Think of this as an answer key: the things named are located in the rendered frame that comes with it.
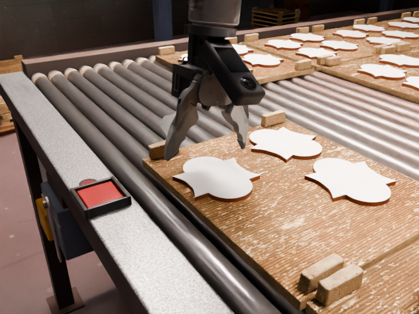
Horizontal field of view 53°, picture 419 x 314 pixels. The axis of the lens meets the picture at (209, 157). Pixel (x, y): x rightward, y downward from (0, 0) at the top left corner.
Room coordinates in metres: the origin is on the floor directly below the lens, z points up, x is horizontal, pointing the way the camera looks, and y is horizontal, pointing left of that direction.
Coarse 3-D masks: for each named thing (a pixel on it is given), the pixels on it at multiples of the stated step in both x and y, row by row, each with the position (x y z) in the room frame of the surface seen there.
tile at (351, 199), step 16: (320, 160) 0.66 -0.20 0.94; (336, 160) 0.66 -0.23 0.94; (320, 176) 0.60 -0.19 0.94; (336, 176) 0.60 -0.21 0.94; (352, 176) 0.60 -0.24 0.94; (368, 176) 0.60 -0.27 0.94; (336, 192) 0.55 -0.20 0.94; (352, 192) 0.55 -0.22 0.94; (368, 192) 0.55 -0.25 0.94; (384, 192) 0.55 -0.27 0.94
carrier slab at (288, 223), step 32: (256, 128) 0.82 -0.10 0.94; (288, 128) 0.82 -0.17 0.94; (160, 160) 0.67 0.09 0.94; (224, 160) 0.67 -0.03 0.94; (256, 160) 0.67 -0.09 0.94; (352, 160) 0.67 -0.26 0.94; (192, 192) 0.56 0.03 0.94; (256, 192) 0.56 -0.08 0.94; (288, 192) 0.56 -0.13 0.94; (320, 192) 0.56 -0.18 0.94; (416, 192) 0.56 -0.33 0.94; (224, 224) 0.48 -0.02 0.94; (256, 224) 0.48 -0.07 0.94; (288, 224) 0.48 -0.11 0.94; (320, 224) 0.48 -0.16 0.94; (352, 224) 0.48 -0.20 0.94; (384, 224) 0.48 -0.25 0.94; (416, 224) 0.48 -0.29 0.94; (256, 256) 0.41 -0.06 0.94; (288, 256) 0.41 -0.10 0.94; (320, 256) 0.41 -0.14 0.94; (352, 256) 0.41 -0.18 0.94; (384, 256) 0.42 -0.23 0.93; (288, 288) 0.36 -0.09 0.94
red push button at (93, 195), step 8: (104, 184) 0.60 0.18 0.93; (112, 184) 0.60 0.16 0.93; (80, 192) 0.58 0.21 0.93; (88, 192) 0.58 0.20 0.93; (96, 192) 0.58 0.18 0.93; (104, 192) 0.58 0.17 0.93; (112, 192) 0.58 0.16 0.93; (88, 200) 0.55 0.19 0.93; (96, 200) 0.55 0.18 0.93; (104, 200) 0.55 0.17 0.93
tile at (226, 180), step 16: (192, 160) 0.66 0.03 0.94; (208, 160) 0.66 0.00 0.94; (176, 176) 0.60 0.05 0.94; (192, 176) 0.60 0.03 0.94; (208, 176) 0.60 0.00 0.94; (224, 176) 0.60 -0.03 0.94; (240, 176) 0.60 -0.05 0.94; (256, 176) 0.60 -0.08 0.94; (208, 192) 0.55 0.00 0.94; (224, 192) 0.55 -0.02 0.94; (240, 192) 0.55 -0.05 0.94
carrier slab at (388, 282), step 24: (384, 264) 0.40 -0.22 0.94; (408, 264) 0.40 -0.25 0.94; (360, 288) 0.36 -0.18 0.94; (384, 288) 0.36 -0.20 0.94; (408, 288) 0.36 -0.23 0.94; (312, 312) 0.33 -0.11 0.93; (336, 312) 0.32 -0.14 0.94; (360, 312) 0.32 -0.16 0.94; (384, 312) 0.32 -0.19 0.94; (408, 312) 0.32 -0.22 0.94
